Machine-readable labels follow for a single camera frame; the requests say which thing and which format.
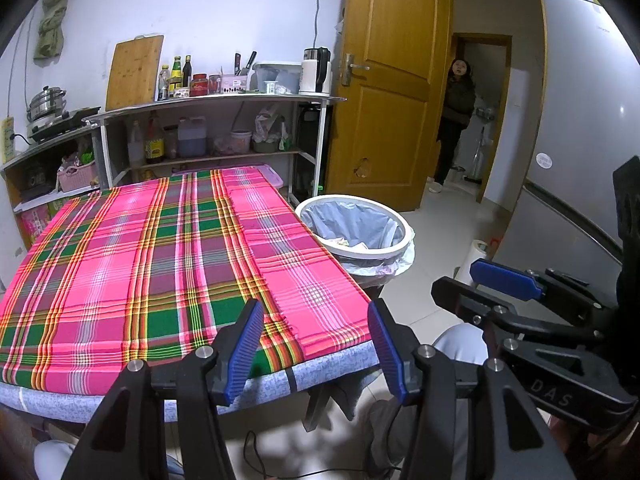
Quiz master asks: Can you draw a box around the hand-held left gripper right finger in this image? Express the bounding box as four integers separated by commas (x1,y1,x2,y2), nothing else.
367,299,578,480

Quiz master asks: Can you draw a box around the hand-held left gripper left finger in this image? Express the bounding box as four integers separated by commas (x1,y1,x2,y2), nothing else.
60,299,265,480

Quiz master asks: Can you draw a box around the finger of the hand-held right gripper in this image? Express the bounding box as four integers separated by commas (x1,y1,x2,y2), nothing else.
431,276,597,357
470,258,621,312

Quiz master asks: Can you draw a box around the white round trash bin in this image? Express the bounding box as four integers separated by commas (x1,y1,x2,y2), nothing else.
294,194,416,291

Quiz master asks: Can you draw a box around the blue bin liner bag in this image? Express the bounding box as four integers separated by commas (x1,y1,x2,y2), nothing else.
300,199,417,281

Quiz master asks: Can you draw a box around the person's right forearm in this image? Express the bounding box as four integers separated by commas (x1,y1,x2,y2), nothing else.
537,410,640,480

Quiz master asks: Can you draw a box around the white paper roll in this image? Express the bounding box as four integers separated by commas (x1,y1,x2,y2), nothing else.
457,239,493,288

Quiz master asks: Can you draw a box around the person's right leg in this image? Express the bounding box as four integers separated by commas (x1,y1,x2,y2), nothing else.
365,322,493,480

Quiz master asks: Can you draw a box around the person's leg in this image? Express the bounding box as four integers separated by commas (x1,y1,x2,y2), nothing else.
32,439,83,480
365,322,493,480

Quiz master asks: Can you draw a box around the black table leg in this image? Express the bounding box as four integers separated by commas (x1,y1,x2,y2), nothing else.
302,385,333,433

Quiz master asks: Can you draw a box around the pink plaid tablecloth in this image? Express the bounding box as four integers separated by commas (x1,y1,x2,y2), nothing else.
0,166,373,392

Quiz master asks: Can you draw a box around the storage box with lilac lid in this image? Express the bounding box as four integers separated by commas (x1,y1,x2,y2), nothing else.
170,164,283,191

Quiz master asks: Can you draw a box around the grey refrigerator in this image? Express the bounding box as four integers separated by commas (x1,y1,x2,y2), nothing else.
500,0,640,281

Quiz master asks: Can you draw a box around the wooden door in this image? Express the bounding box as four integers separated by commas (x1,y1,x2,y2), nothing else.
325,0,453,213

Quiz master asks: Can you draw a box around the blue plastic jug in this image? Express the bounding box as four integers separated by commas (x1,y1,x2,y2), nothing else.
177,116,208,157

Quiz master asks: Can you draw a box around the white plastic bag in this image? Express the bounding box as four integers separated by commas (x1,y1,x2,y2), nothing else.
252,105,291,153

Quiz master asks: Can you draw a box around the person's left leg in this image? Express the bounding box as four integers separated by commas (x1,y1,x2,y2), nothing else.
32,439,83,480

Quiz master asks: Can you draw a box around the cooking oil bottle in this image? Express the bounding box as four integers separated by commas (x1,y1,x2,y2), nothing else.
145,112,166,163

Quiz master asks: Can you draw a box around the black thermos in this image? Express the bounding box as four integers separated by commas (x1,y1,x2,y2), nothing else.
297,106,321,161

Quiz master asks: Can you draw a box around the white plastic bottle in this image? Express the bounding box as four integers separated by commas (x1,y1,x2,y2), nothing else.
127,120,147,168

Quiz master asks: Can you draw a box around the pink basket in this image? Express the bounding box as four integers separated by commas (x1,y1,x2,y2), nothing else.
56,161,98,192

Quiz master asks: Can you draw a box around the pink cardboard box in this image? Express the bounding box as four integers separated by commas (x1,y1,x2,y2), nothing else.
19,206,51,241

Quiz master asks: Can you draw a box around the metal shelf unit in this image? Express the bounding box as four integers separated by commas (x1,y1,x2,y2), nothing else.
82,91,348,206

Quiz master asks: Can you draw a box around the pink knife holder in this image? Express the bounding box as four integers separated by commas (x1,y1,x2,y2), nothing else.
220,74,250,95

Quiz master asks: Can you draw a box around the white and black kettle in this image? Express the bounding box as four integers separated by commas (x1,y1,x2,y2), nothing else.
299,46,332,95

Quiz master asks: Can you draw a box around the clear plastic storage container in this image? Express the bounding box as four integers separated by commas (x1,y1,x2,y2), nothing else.
251,61,303,95

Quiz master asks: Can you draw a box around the low side shelf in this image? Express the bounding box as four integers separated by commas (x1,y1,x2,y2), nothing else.
0,122,108,241

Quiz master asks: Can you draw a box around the black cooktop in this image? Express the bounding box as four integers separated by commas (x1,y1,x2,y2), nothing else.
27,106,102,141

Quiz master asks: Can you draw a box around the bamboo cutting board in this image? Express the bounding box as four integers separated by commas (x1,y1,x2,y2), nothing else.
105,34,165,111

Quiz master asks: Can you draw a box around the steel pot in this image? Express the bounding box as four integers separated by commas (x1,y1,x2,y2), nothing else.
26,86,67,123

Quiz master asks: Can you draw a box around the yellow power strip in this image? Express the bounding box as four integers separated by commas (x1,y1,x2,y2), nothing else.
1,116,16,161

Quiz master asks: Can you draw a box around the hanging green cloth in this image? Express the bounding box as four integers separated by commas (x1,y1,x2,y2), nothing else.
32,0,71,61

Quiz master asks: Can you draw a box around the black floor cable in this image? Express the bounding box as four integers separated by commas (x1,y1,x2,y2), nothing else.
242,430,401,480

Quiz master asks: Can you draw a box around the metal door handle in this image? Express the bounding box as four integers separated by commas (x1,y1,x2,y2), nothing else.
341,52,372,86

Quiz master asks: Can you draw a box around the kettle power cable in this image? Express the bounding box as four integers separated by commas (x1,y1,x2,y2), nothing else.
312,0,327,48

